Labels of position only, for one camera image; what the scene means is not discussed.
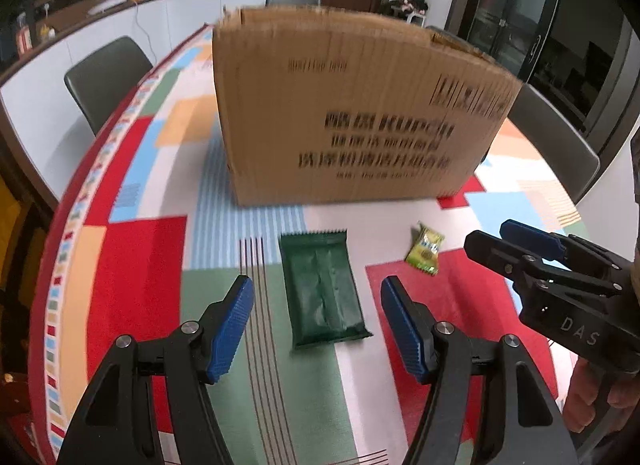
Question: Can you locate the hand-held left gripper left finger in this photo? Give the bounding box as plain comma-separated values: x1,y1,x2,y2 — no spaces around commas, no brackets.
57,275,255,465

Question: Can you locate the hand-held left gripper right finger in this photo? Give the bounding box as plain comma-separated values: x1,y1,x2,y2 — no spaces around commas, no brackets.
381,276,576,465

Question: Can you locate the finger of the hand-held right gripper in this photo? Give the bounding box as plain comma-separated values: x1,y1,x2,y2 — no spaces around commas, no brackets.
464,230,621,296
500,219,633,271

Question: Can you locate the yellow green candy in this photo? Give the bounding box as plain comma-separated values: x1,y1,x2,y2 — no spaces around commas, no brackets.
405,222,446,276

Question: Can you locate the dark green snack packet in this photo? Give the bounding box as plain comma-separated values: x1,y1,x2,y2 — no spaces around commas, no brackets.
278,229,375,352

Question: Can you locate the brown cardboard box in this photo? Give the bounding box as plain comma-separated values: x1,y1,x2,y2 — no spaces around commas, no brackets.
212,5,523,207

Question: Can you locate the person's right hand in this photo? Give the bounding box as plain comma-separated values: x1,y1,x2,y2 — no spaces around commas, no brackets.
565,360,640,433

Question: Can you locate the colourful patchwork tablecloth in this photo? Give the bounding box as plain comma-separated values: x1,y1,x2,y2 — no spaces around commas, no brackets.
27,22,583,465

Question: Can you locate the glass door cabinet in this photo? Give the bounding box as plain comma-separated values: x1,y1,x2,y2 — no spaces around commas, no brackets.
457,0,626,136

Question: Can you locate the black bag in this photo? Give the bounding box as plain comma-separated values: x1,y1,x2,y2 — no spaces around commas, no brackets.
381,0,430,16

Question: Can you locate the white cable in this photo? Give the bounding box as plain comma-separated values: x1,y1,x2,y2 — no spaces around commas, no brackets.
132,4,152,48

